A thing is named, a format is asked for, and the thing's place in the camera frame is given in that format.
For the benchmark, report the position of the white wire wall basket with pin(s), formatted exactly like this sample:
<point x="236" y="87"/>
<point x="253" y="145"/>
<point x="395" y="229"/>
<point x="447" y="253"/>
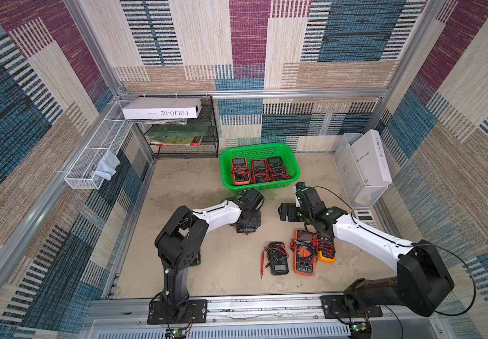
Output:
<point x="109" y="135"/>

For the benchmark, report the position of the yellow multimeter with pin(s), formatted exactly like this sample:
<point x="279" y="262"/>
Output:
<point x="326" y="252"/>

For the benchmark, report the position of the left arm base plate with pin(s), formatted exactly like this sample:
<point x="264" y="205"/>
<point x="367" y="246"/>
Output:
<point x="189" y="312"/>

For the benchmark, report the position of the orange multimeter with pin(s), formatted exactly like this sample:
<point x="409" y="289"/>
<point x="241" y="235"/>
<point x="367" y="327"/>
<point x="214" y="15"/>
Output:
<point x="303" y="247"/>
<point x="240" y="171"/>

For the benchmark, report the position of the red multimeter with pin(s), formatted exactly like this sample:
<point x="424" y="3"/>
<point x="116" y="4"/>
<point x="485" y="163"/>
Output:
<point x="260" y="171"/>
<point x="277" y="169"/>

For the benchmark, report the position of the clear plastic bin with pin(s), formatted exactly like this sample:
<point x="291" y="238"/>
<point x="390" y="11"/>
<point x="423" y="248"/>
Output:
<point x="360" y="194"/>

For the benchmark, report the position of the black clamp multimeter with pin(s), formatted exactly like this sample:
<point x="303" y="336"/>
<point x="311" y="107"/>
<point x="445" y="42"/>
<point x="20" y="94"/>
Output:
<point x="278" y="258"/>

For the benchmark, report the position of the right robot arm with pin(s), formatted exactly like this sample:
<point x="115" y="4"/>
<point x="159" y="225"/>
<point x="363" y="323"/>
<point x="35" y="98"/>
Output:
<point x="422" y="281"/>

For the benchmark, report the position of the green plastic basket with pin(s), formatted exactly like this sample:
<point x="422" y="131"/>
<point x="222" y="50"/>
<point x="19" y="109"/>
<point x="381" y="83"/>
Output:
<point x="261" y="151"/>

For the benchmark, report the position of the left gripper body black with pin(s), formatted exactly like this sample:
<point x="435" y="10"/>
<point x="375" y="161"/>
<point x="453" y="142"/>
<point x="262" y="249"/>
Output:
<point x="254" y="218"/>

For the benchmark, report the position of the green multimeter left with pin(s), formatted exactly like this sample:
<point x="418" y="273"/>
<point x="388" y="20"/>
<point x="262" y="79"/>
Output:
<point x="247" y="227"/>

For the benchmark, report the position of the light blue cloth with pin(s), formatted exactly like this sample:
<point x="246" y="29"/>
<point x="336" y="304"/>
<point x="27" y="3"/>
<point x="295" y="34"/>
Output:
<point x="106" y="168"/>

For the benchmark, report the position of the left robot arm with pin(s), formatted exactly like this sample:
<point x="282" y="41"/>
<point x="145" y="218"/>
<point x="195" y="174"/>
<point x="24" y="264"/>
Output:
<point x="178" y="245"/>

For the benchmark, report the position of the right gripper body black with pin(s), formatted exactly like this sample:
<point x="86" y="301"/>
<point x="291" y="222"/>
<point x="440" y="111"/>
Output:
<point x="292" y="212"/>

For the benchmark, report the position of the white box right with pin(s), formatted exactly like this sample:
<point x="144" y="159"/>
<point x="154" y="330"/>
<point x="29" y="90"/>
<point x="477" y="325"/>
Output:
<point x="370" y="158"/>

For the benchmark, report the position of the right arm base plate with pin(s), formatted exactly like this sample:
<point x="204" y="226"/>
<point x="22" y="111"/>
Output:
<point x="340" y="306"/>

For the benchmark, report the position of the white folio box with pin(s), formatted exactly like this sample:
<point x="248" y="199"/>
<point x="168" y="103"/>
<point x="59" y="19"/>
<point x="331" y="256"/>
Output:
<point x="149" y="108"/>

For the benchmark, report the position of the white calculator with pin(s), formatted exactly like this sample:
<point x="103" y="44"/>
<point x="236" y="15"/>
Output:
<point x="367" y="217"/>

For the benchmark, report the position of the black wire shelf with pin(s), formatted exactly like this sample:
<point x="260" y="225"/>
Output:
<point x="185" y="138"/>

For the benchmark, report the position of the green book on shelf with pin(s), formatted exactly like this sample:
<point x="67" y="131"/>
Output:
<point x="178" y="130"/>

